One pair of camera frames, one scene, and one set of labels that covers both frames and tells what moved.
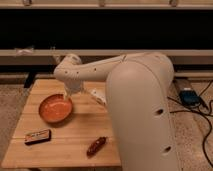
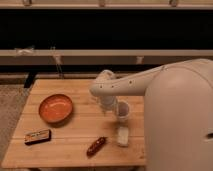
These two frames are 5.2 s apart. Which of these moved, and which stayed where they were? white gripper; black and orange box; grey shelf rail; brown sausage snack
Moved: white gripper
Stayed: black and orange box; grey shelf rail; brown sausage snack
